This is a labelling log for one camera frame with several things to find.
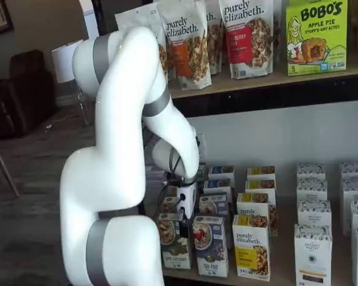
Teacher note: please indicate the wooden shelf board with bags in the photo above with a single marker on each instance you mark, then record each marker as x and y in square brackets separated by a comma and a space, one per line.
[280, 78]

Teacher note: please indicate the dark brown armchair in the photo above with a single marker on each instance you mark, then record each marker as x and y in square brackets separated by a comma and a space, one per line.
[27, 89]

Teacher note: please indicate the red label granola bag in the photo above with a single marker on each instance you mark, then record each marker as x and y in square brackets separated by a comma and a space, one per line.
[247, 44]

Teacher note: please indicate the yellow purely elizabeth granola box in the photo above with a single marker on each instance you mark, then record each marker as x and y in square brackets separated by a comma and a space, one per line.
[261, 172]
[253, 208]
[261, 186]
[250, 250]

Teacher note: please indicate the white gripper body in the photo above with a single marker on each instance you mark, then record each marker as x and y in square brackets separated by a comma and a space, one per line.
[189, 202]

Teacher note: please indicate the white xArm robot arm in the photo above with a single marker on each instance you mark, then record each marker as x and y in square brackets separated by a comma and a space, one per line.
[107, 178]

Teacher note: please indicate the wooden shelf board with boxes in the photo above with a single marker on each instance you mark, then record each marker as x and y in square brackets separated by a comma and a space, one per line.
[286, 208]

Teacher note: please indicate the blue white flax oatmeal box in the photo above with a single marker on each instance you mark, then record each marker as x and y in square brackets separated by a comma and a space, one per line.
[213, 204]
[210, 247]

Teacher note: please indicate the blue purely elizabeth granola box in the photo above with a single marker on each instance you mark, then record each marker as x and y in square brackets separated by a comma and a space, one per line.
[220, 172]
[217, 186]

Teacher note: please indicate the blue label granola bag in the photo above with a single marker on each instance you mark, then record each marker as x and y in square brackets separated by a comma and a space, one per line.
[131, 21]

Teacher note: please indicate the green Bobo's apple pie box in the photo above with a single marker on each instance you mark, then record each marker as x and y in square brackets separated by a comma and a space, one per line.
[316, 38]

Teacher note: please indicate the white kitchen cabinet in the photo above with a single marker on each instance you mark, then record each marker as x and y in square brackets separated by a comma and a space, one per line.
[88, 18]

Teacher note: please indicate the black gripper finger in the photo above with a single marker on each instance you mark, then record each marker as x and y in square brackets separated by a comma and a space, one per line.
[184, 229]

